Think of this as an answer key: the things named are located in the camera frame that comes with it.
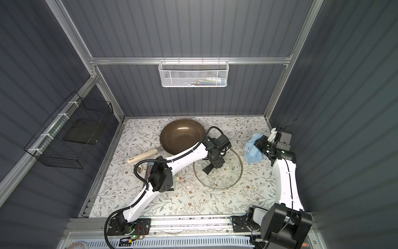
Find light blue microfiber cloth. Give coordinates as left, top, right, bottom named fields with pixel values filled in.
left=244, top=133, right=264, bottom=165

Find glass pot lid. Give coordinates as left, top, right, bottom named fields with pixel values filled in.
left=193, top=149, right=243, bottom=190

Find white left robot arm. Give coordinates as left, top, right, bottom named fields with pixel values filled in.
left=122, top=138, right=231, bottom=223

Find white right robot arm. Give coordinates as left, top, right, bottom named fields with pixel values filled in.
left=248, top=136, right=313, bottom=249

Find white wok pan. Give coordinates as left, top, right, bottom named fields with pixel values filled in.
left=126, top=119, right=205, bottom=165

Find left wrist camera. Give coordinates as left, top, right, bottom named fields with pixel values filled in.
left=215, top=134, right=232, bottom=153

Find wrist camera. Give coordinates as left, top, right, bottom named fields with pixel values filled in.
left=215, top=134, right=232, bottom=153
left=267, top=127, right=292, bottom=151

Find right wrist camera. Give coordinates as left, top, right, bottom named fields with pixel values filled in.
left=267, top=127, right=292, bottom=151

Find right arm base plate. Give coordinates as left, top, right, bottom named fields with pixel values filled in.
left=230, top=214, right=259, bottom=233

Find black corrugated cable conduit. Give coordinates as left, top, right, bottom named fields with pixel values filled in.
left=103, top=126, right=224, bottom=249

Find white ventilated cable duct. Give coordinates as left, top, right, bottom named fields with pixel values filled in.
left=71, top=237, right=254, bottom=249

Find white wire mesh basket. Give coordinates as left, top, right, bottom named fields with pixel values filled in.
left=158, top=62, right=230, bottom=88

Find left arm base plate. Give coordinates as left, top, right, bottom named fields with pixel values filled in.
left=106, top=218, right=152, bottom=236

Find black wire basket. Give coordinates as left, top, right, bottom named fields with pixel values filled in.
left=24, top=91, right=114, bottom=169

